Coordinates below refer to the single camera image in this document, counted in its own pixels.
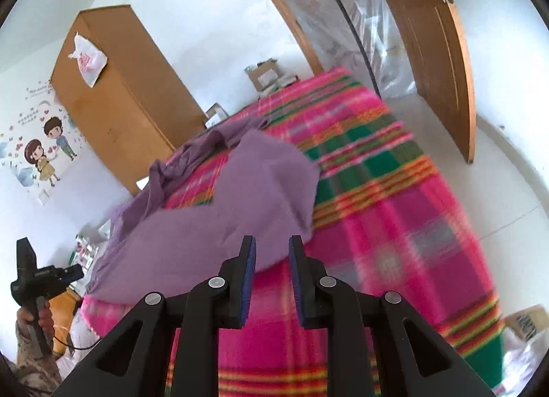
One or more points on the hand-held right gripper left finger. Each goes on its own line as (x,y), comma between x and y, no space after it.
(248,277)

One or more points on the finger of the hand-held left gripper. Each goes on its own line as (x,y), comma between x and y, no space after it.
(73,273)

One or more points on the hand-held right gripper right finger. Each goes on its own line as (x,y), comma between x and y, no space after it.
(297,277)

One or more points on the purple fleece garment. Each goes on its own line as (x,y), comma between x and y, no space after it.
(214,208)

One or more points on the person's left forearm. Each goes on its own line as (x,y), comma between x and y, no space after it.
(30,367)

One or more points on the person's left hand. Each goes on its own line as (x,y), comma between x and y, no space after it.
(43,319)

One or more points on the pink plaid bed sheet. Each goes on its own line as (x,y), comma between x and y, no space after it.
(386,208)

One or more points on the white cardboard box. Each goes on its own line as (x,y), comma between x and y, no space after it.
(215,116)

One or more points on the wooden wardrobe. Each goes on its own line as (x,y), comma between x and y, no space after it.
(120,92)

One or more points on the brown cardboard box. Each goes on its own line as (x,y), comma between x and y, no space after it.
(262,76)

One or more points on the white plastic bag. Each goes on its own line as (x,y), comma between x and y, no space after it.
(88,62)

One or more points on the labelled cardboard box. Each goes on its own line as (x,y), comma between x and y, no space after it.
(525,322)

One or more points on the clear plastic door curtain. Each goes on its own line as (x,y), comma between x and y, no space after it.
(364,36)

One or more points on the wooden door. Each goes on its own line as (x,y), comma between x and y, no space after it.
(429,58)

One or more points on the cartoon wall sticker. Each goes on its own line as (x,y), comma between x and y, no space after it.
(38,156)

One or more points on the wooden door frame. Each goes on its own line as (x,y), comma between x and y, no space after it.
(283,10)

